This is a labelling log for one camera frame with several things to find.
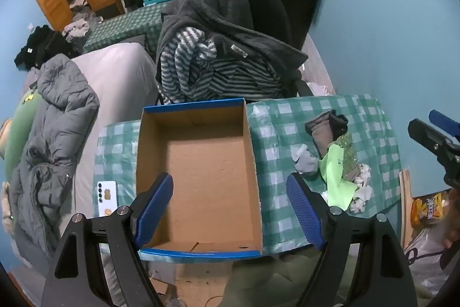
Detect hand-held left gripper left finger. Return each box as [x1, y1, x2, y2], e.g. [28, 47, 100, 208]
[40, 172, 175, 307]

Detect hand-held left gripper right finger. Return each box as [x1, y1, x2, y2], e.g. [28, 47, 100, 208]
[286, 172, 419, 307]

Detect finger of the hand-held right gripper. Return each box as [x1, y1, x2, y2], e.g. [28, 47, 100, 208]
[429, 109, 460, 141]
[408, 118, 460, 164]

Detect bright green cloth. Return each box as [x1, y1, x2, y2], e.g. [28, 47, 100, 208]
[318, 143, 358, 210]

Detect small grey sock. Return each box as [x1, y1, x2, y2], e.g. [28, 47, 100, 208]
[295, 152, 319, 175]

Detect white patterned sock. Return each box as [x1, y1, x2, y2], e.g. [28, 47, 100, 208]
[347, 163, 372, 187]
[349, 185, 374, 215]

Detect cardboard box blue rim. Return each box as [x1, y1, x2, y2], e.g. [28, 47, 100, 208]
[136, 98, 265, 259]

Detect green glitter sock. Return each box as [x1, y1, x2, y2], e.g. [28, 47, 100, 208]
[334, 132, 358, 178]

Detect brown sock black cuff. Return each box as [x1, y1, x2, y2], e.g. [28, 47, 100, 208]
[305, 111, 354, 164]

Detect orange snack bag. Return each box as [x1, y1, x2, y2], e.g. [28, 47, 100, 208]
[411, 190, 451, 230]

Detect white smartphone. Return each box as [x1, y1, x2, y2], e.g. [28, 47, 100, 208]
[96, 181, 118, 218]

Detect green checked tablecloth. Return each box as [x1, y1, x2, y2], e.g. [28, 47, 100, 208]
[94, 94, 403, 257]

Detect person's olive pants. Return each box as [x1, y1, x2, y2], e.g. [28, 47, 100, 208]
[225, 251, 360, 307]

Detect white plastic bag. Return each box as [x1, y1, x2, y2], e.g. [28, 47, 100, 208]
[402, 226, 453, 297]

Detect grey puffer jacket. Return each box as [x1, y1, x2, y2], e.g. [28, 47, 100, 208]
[11, 53, 100, 257]

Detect grey mattress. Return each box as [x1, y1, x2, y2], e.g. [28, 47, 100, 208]
[22, 43, 160, 293]

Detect grey striped sweater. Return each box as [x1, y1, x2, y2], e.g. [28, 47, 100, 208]
[160, 26, 288, 104]

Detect green pillow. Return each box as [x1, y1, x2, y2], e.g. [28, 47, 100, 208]
[3, 91, 45, 182]

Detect dark green checked table cover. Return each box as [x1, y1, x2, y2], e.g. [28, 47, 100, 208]
[83, 1, 169, 54]

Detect grey clothes pile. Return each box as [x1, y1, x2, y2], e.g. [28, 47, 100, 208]
[63, 17, 90, 41]

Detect black clothes pile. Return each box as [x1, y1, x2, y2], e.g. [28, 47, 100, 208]
[14, 24, 74, 70]

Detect black office chair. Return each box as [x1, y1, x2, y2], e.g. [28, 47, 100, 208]
[248, 0, 313, 99]

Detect dark fleece jacket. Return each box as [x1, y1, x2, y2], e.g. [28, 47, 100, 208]
[155, 0, 309, 92]

